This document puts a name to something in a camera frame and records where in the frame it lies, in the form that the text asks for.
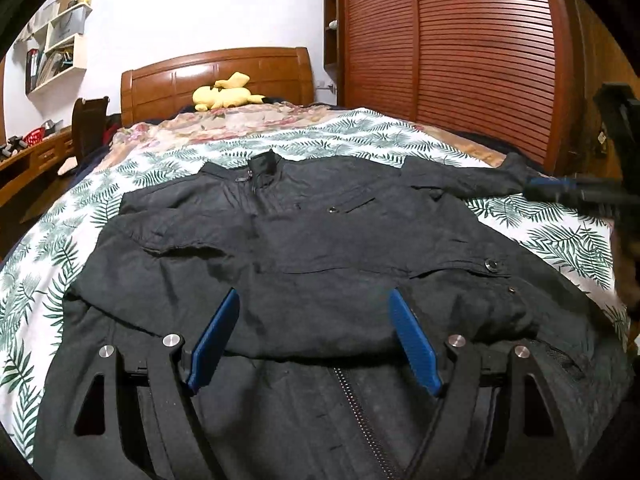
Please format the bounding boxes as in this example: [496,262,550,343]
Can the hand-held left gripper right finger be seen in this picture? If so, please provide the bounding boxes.
[388,287,608,480]

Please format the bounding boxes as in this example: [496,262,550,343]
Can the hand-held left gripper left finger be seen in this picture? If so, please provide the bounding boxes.
[32,287,241,480]

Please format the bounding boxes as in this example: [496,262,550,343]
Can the wooden louvered wardrobe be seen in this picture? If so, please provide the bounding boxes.
[322,0,640,177]

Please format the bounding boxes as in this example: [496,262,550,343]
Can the dark wooden chair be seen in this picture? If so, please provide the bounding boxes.
[70,96,123,171]

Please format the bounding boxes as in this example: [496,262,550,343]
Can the black jacket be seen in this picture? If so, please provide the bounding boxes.
[32,149,636,480]

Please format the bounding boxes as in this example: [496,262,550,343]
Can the leaf print bedsheet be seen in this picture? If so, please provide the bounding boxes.
[0,107,632,463]

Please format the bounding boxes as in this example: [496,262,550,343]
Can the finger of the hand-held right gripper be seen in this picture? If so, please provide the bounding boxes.
[524,175,623,209]

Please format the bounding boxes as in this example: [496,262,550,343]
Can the floral blanket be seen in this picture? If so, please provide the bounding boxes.
[107,101,353,162]

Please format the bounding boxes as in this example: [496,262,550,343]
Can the wooden headboard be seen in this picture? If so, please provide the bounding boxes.
[121,47,315,127]

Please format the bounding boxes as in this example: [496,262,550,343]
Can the yellow plush toy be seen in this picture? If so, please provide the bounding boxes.
[192,72,266,112]

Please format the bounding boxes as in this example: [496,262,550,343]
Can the wooden desk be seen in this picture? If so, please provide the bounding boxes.
[0,125,77,223]

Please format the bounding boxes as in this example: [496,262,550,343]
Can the white wall shelf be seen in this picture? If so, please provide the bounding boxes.
[15,0,96,95]

